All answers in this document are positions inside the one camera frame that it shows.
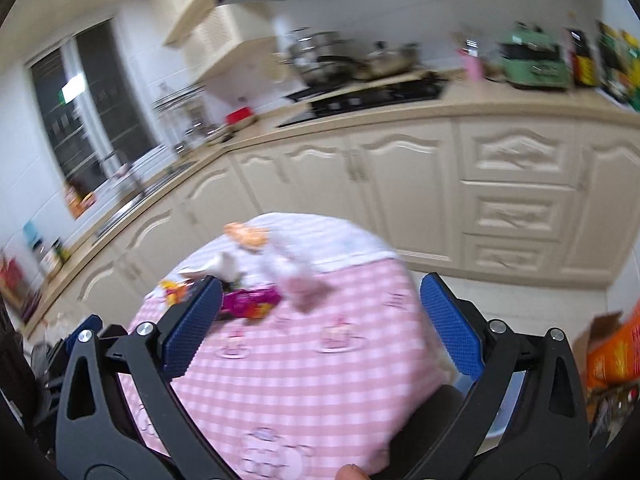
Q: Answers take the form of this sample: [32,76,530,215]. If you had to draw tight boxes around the dark soy sauce bottle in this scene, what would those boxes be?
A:
[567,28,598,88]

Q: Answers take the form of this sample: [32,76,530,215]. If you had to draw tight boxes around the pink checked tablecloth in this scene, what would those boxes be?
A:
[118,211,452,480]

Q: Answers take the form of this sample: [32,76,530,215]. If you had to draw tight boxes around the clear plastic bag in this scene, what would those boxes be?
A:
[260,240,328,313]

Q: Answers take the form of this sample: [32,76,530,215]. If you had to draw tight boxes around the hanging utensil rack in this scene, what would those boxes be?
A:
[153,81,210,146]

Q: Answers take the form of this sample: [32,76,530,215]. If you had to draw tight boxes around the purple snack wrapper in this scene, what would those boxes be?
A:
[220,286,282,321]

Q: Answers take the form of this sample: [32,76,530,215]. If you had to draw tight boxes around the red box on counter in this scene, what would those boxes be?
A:
[226,105,256,128]

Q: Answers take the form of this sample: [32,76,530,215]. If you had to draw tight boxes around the orange rice bag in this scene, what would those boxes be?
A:
[587,304,639,391]

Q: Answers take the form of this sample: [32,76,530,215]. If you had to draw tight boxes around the kitchen window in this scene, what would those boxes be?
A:
[28,20,157,197]

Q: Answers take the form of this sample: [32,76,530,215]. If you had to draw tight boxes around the pink utensil holder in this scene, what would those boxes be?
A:
[459,39,484,81]

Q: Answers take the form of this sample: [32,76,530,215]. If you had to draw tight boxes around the person's dark trouser leg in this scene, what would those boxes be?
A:
[386,385,463,479]

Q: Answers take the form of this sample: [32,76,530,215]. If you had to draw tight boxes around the sink faucet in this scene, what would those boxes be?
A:
[100,150,146,203]

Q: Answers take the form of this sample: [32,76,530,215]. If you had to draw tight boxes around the white paper cup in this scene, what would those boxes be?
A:
[178,252,241,283]

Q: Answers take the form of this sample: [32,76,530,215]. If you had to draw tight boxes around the steel stock pot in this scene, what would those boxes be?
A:
[286,27,355,87]

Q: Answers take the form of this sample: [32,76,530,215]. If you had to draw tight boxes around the cardboard box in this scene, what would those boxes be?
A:
[572,311,624,391]

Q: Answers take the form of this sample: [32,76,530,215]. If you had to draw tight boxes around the cream kitchen cabinets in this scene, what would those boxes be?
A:
[24,108,639,335]

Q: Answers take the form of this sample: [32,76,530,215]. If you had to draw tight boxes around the orange bread wrapper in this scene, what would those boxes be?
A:
[224,222,269,252]

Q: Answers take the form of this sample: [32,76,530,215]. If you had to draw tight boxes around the black gas stove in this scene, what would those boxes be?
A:
[278,73,448,128]

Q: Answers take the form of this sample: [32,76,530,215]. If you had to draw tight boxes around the orange snack bag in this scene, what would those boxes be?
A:
[160,280,193,308]

